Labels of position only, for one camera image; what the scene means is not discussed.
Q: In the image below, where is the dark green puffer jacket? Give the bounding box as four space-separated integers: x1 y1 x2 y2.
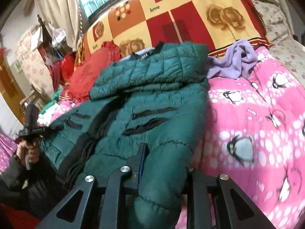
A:
41 42 208 228

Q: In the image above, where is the person's left hand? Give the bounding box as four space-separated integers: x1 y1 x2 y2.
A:
16 139 40 166

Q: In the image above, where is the red heart ruffled pillow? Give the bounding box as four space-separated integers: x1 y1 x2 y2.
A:
67 41 121 102

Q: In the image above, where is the pink penguin bedsheet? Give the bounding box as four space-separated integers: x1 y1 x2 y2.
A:
37 46 305 229

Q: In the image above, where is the cream curtain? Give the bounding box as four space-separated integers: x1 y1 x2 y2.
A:
34 0 90 51

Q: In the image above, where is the lavender fleece garment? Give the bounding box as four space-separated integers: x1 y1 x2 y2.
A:
205 40 258 80

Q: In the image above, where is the orange red checkered blanket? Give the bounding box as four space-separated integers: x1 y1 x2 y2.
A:
75 0 270 64

